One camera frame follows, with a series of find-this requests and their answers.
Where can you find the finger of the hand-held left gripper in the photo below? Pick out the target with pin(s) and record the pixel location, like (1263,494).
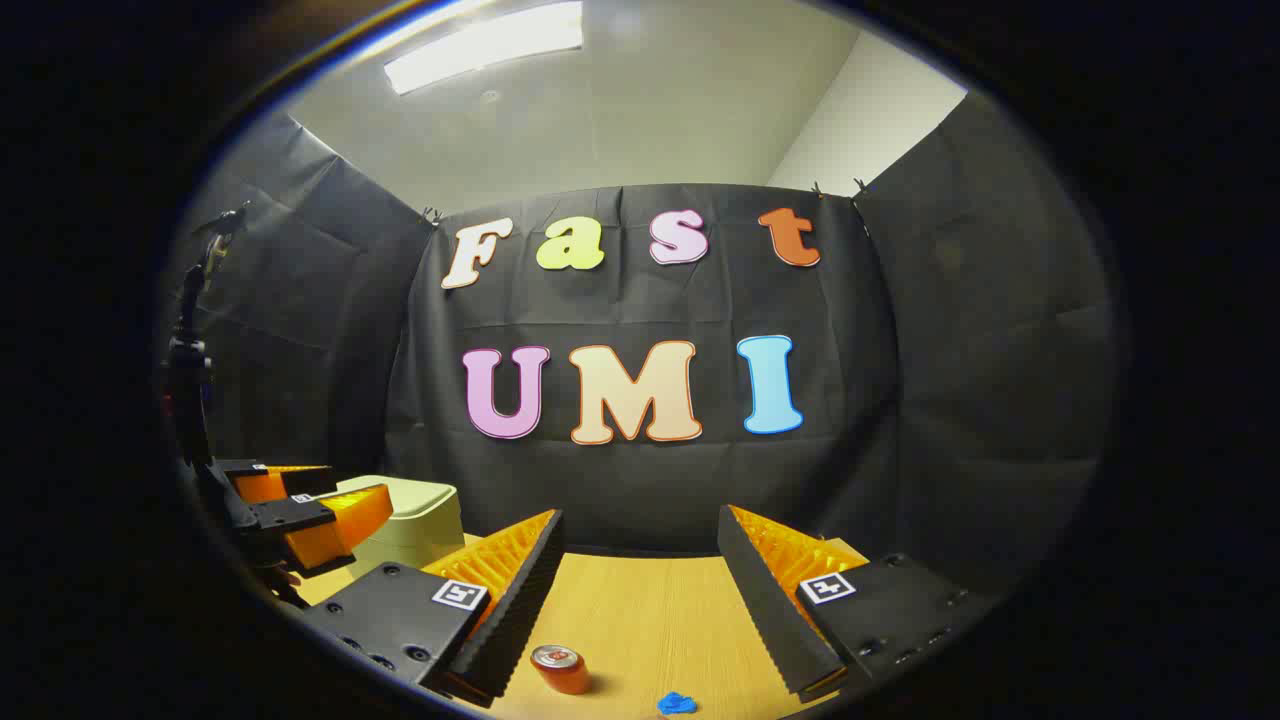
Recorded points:
(300,482)
(345,525)

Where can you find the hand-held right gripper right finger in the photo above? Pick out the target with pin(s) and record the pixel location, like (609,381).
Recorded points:
(765,610)

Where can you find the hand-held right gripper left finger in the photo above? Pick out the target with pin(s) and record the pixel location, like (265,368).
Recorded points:
(520,610)

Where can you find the red pop can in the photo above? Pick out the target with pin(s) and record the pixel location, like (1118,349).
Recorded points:
(560,670)

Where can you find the green desktop garbage bin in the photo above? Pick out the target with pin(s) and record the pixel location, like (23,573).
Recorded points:
(420,520)

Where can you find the blue paper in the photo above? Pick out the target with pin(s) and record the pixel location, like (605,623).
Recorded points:
(677,704)

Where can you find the wooden desktop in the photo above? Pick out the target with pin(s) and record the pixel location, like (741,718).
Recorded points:
(650,620)

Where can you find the black backdrop cloth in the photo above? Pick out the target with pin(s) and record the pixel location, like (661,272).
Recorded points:
(650,490)

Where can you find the ceiling light panel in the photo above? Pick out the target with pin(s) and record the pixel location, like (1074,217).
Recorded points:
(480,45)

